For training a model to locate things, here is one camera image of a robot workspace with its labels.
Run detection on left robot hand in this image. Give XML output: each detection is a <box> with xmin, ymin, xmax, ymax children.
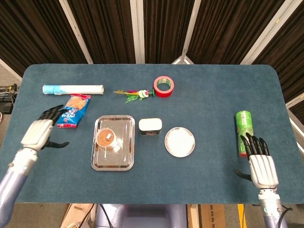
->
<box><xmin>20</xmin><ymin>105</ymin><xmax>70</xmax><ymax>152</ymax></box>

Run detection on white frame post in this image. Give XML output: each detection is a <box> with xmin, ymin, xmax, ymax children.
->
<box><xmin>58</xmin><ymin>0</ymin><xmax>94</xmax><ymax>64</ymax></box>
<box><xmin>171</xmin><ymin>0</ymin><xmax>202</xmax><ymax>65</ymax></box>
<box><xmin>0</xmin><ymin>58</ymin><xmax>23</xmax><ymax>81</ymax></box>
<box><xmin>285</xmin><ymin>95</ymin><xmax>304</xmax><ymax>138</ymax></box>
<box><xmin>239</xmin><ymin>0</ymin><xmax>299</xmax><ymax>65</ymax></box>
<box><xmin>129</xmin><ymin>0</ymin><xmax>145</xmax><ymax>64</ymax></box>

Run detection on blue felt table cover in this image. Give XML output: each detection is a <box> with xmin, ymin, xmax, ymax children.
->
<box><xmin>0</xmin><ymin>63</ymin><xmax>304</xmax><ymax>205</ymax></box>

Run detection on brown cardboard box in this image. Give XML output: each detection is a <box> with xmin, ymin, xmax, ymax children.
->
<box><xmin>198</xmin><ymin>204</ymin><xmax>226</xmax><ymax>228</ymax></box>

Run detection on green object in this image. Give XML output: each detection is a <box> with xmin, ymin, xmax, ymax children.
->
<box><xmin>235</xmin><ymin>110</ymin><xmax>255</xmax><ymax>158</ymax></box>

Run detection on round stainless steel plate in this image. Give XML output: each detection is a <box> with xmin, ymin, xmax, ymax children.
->
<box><xmin>164</xmin><ymin>127</ymin><xmax>196</xmax><ymax>158</ymax></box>

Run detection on white plastic wrap roll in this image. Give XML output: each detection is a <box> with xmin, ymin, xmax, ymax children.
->
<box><xmin>42</xmin><ymin>84</ymin><xmax>105</xmax><ymax>95</ymax></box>

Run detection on blue snack bag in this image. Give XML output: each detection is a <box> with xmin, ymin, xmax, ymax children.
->
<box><xmin>57</xmin><ymin>94</ymin><xmax>92</xmax><ymax>129</ymax></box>

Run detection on black luncheon meat tin can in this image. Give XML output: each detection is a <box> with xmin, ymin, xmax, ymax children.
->
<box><xmin>138</xmin><ymin>118</ymin><xmax>163</xmax><ymax>136</ymax></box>

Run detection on rectangular stainless steel tray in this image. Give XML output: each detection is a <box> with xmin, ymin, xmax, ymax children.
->
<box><xmin>90</xmin><ymin>115</ymin><xmax>136</xmax><ymax>171</ymax></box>

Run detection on light wooden board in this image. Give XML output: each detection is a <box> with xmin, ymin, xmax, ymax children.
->
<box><xmin>60</xmin><ymin>203</ymin><xmax>95</xmax><ymax>228</ymax></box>

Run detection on grey robot torso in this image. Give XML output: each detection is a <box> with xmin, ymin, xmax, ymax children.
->
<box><xmin>95</xmin><ymin>203</ymin><xmax>188</xmax><ymax>228</ymax></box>

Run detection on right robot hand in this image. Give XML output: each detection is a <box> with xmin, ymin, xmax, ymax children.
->
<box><xmin>235</xmin><ymin>132</ymin><xmax>280</xmax><ymax>190</ymax></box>

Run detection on black floor cable bundle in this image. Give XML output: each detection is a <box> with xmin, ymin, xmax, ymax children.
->
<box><xmin>0</xmin><ymin>83</ymin><xmax>19</xmax><ymax>119</ymax></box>

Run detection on red tape roll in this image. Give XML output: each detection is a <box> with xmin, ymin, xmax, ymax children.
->
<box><xmin>153</xmin><ymin>76</ymin><xmax>175</xmax><ymax>98</ymax></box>

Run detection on clear plastic rubber band jar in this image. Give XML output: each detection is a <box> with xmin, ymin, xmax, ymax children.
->
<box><xmin>95</xmin><ymin>127</ymin><xmax>124</xmax><ymax>152</ymax></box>

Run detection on brown pleated curtain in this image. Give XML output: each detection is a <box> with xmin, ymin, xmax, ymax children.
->
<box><xmin>0</xmin><ymin>0</ymin><xmax>304</xmax><ymax>112</ymax></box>

